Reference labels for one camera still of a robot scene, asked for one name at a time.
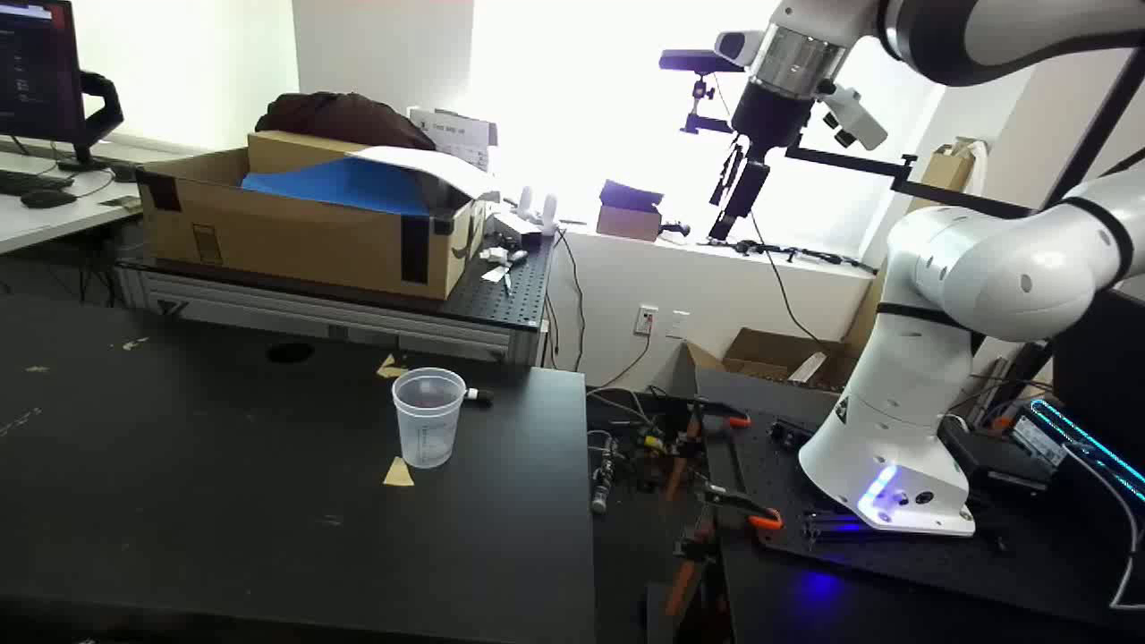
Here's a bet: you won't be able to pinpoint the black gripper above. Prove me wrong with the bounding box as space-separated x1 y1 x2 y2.
708 76 823 242

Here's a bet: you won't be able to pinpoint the clear plastic cup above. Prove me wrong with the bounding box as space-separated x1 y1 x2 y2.
389 363 470 473

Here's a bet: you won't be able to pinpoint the small purple-topped cardboard box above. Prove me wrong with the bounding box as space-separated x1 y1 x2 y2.
593 176 671 242

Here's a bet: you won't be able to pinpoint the open cardboard box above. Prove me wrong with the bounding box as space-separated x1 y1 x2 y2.
680 326 871 394

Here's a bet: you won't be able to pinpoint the black horizontal bar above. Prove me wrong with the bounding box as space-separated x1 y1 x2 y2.
784 138 1038 220

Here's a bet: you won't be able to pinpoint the tan cardboard piece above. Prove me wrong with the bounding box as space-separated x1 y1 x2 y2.
925 137 996 196

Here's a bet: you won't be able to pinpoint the black optical breadboard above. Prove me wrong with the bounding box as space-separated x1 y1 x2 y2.
444 232 559 333

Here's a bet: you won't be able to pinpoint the white plastic clips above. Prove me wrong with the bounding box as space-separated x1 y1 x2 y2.
477 242 537 301

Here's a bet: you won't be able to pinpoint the orange black clamp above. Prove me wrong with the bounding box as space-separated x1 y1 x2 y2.
660 403 760 504
660 521 728 627
702 480 791 539

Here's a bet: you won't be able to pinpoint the white paper sheet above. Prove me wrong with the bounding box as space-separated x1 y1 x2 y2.
343 138 501 199

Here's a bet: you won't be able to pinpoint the black diagonal pole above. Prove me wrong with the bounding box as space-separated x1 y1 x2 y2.
1040 41 1145 213

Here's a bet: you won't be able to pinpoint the blue sheet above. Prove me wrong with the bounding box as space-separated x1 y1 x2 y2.
241 152 449 220

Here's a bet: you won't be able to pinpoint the dark brown cloth bundle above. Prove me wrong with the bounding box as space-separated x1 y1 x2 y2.
253 90 440 152

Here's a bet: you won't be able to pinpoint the large cardboard box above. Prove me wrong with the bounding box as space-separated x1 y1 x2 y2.
138 123 492 304

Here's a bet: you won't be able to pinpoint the white desk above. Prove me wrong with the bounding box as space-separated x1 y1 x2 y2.
0 138 149 257

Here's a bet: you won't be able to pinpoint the black keyboard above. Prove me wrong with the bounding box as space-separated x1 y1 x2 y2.
0 166 81 213

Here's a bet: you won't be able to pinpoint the black computer monitor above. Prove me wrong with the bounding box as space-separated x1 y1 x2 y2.
0 0 128 166

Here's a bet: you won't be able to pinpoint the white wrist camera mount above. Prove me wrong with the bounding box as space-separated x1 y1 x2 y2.
821 82 895 152

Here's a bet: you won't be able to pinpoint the camera on black stand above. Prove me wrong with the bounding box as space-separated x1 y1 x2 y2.
660 46 743 137

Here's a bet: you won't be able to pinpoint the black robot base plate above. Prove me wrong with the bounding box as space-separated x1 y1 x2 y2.
702 398 1145 630

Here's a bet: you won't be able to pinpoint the aluminium extrusion frame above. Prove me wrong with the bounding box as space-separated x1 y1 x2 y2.
110 227 563 368

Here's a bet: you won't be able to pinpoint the white cable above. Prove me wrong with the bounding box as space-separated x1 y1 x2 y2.
1061 449 1145 616

